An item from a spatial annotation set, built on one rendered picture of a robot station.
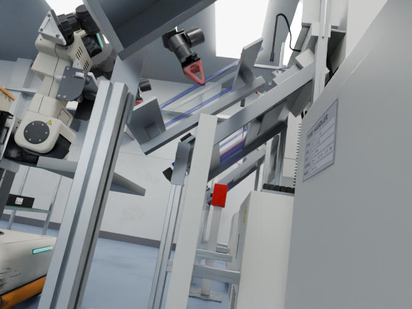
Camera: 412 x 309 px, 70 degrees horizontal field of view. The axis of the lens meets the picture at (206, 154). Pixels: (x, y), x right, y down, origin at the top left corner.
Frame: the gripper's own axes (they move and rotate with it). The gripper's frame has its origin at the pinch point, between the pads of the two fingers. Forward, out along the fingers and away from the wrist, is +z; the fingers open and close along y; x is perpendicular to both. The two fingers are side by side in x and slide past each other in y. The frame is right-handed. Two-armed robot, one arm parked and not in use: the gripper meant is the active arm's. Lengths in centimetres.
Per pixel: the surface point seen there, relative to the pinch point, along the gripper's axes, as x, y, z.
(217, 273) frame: 30, 10, 60
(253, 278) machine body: 20, 14, 69
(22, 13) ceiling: 122, 283, -349
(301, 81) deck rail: -39.3, 20.6, 13.8
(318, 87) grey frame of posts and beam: -42.2, 17.2, 20.2
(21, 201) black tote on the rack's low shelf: 191, 198, -68
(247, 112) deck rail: -12.5, 19.6, 13.5
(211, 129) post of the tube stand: 6.5, -5.4, 17.7
